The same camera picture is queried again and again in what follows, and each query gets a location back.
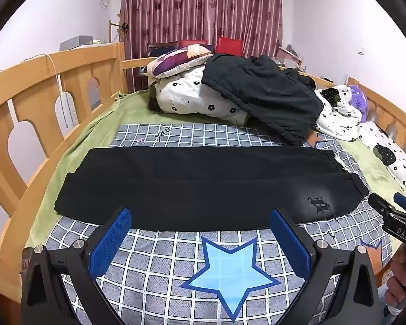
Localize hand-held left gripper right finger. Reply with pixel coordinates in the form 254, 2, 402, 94
270, 208, 381, 325

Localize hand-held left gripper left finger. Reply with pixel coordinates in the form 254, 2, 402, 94
21, 206, 132, 325

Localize black pants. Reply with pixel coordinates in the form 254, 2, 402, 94
54, 145, 369, 231

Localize person's right hand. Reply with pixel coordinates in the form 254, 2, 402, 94
384, 251, 406, 317

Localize grey checked star blanket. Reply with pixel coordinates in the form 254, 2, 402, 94
45, 123, 393, 325

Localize white floral pillow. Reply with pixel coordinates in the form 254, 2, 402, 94
358, 121, 406, 188

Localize white strawberry print quilt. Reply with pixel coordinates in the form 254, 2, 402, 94
314, 86, 363, 142

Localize purple plush toy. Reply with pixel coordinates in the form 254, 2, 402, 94
348, 84, 369, 123

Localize green bed sheet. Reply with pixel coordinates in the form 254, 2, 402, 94
25, 91, 406, 248

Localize black padded jacket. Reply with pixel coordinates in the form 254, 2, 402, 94
201, 53, 325, 146

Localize white floral duvet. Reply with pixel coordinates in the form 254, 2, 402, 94
149, 64, 251, 126

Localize purple patchwork pillow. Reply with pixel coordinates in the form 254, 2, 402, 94
145, 45, 217, 78

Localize dark chair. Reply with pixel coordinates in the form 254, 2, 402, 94
148, 42, 179, 57

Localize grey box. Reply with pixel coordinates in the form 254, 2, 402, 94
60, 35, 94, 51

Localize wooden coat rack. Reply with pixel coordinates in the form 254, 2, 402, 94
108, 9, 130, 45

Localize maroon floral curtain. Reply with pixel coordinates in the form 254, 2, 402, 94
120, 0, 285, 92

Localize white charging cable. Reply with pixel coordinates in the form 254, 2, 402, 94
45, 53, 72, 127

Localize pink metal frame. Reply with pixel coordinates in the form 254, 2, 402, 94
277, 43, 307, 72

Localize wooden bed frame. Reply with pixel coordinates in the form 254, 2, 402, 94
0, 42, 406, 315

